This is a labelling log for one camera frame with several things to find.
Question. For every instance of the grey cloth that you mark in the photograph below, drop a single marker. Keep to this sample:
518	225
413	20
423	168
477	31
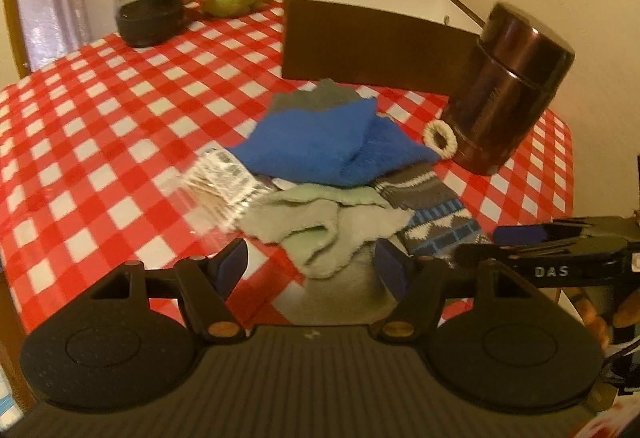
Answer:
320	95

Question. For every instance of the grey blue patterned sock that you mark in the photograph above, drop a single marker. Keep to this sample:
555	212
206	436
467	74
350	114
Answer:
430	213

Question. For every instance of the white hair scrunchie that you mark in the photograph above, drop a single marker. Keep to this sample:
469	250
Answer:
429	138

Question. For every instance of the red white packet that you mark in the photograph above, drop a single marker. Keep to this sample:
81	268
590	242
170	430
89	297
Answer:
607	423

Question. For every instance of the red white checked tablecloth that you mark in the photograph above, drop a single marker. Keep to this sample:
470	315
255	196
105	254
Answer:
110	128

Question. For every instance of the person's right hand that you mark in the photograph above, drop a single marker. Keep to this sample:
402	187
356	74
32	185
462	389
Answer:
625	315

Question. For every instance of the brown cardboard box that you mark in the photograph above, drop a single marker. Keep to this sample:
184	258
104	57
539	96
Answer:
365	43

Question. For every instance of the cream wooden chair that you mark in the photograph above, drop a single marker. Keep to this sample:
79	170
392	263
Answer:
12	28

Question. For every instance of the light green towel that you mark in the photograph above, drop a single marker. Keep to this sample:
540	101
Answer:
310	223

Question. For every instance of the blue knitted cloth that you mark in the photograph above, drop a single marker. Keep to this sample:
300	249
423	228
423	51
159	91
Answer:
320	143

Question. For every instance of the dark brown metal canister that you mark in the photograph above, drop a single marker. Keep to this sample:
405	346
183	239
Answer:
500	88

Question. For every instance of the clear plastic swab packet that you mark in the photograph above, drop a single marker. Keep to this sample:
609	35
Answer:
220	188

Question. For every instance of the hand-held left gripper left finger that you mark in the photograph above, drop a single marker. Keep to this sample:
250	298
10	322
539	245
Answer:
233	264

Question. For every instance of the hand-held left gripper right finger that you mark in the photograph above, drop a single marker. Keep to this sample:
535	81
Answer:
390	269

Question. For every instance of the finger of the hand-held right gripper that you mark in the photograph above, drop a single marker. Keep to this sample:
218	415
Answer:
500	253
522	234

